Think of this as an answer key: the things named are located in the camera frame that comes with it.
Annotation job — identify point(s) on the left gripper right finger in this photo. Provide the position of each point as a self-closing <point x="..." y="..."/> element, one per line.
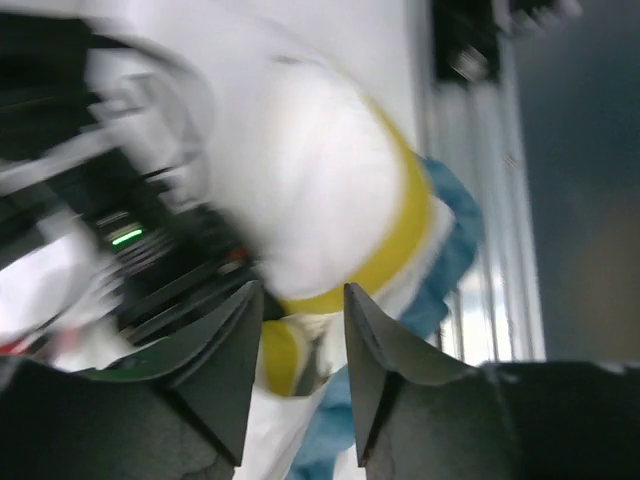
<point x="421" y="414"/>

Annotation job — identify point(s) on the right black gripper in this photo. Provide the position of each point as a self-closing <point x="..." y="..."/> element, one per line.
<point x="170" y="268"/>

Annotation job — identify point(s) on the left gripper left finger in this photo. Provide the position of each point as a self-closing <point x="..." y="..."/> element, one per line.
<point x="175" y="410"/>

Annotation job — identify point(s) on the white pillow yellow edge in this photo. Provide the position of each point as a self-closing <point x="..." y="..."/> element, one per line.
<point x="319" y="182"/>

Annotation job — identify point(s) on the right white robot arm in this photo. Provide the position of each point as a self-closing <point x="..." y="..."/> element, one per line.
<point x="49" y="124"/>

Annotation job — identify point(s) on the aluminium front rail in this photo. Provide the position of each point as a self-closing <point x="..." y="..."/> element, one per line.
<point x="475" y="129"/>

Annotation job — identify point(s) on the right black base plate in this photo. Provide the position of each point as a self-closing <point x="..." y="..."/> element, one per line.
<point x="465" y="35"/>

